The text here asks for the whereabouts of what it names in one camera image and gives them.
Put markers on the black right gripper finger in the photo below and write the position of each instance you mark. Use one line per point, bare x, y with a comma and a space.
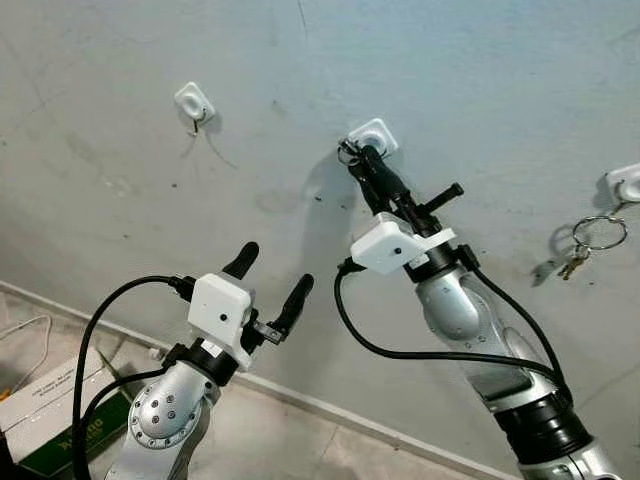
371, 182
381, 173

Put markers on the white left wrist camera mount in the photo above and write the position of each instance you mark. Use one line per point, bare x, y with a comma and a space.
220, 305

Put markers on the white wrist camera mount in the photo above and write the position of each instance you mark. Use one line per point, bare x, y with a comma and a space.
385, 245
220, 305

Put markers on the white cardboard box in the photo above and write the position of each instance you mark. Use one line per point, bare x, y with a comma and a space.
40, 400

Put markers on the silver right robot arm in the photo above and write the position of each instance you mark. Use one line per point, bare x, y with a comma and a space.
455, 310

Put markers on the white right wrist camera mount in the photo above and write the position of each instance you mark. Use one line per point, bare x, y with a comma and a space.
385, 245

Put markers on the white adhesive wall hook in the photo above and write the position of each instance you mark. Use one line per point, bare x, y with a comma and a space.
625, 183
378, 132
193, 102

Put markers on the green printed box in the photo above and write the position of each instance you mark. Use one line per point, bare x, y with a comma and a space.
75, 455

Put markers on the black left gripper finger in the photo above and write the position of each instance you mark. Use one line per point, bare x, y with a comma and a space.
297, 300
241, 260

